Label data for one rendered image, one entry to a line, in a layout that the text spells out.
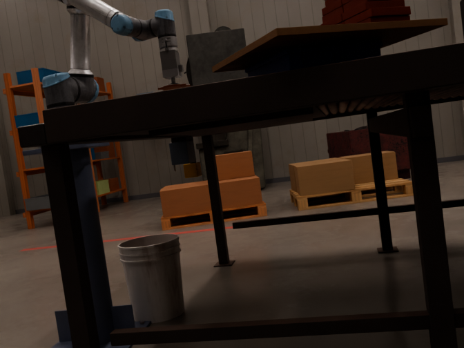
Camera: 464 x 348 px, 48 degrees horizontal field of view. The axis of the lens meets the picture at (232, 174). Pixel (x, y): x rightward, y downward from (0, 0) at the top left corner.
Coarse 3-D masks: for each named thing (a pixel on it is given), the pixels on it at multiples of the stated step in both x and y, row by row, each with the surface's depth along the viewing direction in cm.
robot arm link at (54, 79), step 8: (64, 72) 220; (48, 80) 217; (56, 80) 217; (64, 80) 219; (72, 80) 224; (48, 88) 217; (56, 88) 217; (64, 88) 218; (72, 88) 222; (48, 96) 218; (56, 96) 217; (64, 96) 218; (72, 96) 223; (48, 104) 218
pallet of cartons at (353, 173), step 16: (320, 160) 590; (336, 160) 551; (352, 160) 571; (368, 160) 570; (384, 160) 569; (304, 176) 531; (320, 176) 530; (336, 176) 529; (352, 176) 529; (368, 176) 571; (304, 192) 532; (320, 192) 531; (336, 192) 531; (352, 192) 530; (368, 192) 601; (400, 192) 565; (304, 208) 532
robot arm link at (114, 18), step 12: (60, 0) 213; (72, 0) 210; (84, 0) 207; (96, 0) 207; (96, 12) 205; (108, 12) 203; (120, 12) 203; (108, 24) 204; (120, 24) 198; (132, 24) 201; (132, 36) 206
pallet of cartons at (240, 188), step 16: (224, 160) 559; (240, 160) 559; (224, 176) 560; (240, 176) 560; (256, 176) 548; (160, 192) 521; (176, 192) 523; (192, 192) 524; (208, 192) 526; (224, 192) 526; (240, 192) 527; (256, 192) 527; (176, 208) 524; (192, 208) 525; (208, 208) 527; (224, 208) 527; (240, 208) 526; (256, 208) 558; (192, 224) 524
